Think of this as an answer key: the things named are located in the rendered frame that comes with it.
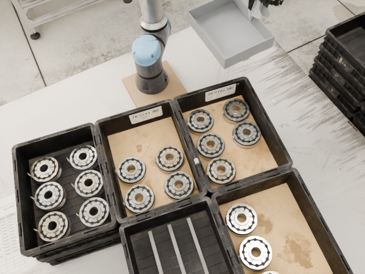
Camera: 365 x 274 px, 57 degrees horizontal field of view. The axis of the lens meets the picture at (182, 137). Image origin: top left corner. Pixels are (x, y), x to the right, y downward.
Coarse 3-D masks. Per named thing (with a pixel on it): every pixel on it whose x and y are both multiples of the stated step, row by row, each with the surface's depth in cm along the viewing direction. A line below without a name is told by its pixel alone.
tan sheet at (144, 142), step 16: (144, 128) 132; (160, 128) 131; (112, 144) 129; (128, 144) 129; (144, 144) 128; (160, 144) 128; (176, 144) 128; (144, 160) 125; (160, 176) 122; (192, 176) 121; (160, 192) 119
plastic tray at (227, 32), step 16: (224, 0) 129; (240, 0) 126; (192, 16) 128; (208, 16) 129; (224, 16) 129; (240, 16) 128; (208, 32) 125; (224, 32) 125; (240, 32) 124; (256, 32) 124; (208, 48) 122; (224, 48) 121; (240, 48) 121; (256, 48) 117; (224, 64) 115
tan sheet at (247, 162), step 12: (240, 96) 137; (204, 108) 135; (216, 108) 135; (216, 120) 132; (252, 120) 131; (216, 132) 129; (228, 132) 129; (228, 144) 127; (264, 144) 126; (228, 156) 124; (240, 156) 124; (252, 156) 124; (264, 156) 123; (204, 168) 122; (240, 168) 122; (252, 168) 121; (264, 168) 121
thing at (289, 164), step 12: (216, 84) 128; (228, 84) 128; (180, 96) 126; (264, 108) 122; (180, 120) 121; (276, 132) 117; (192, 144) 118; (288, 156) 112; (276, 168) 110; (204, 180) 110; (240, 180) 109
